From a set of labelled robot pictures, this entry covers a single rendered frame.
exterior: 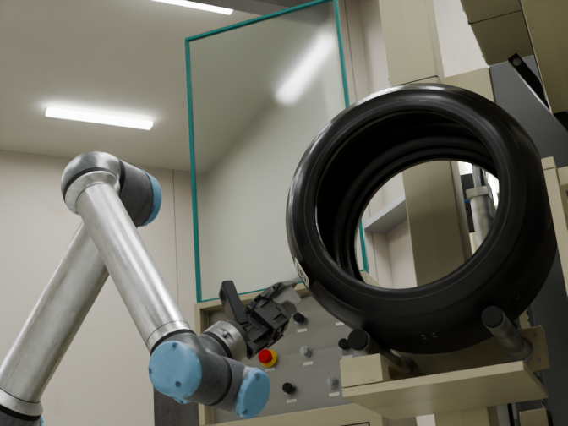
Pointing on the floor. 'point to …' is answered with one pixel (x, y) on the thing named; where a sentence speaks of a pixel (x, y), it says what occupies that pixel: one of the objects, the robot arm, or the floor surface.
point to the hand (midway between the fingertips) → (289, 283)
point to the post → (441, 224)
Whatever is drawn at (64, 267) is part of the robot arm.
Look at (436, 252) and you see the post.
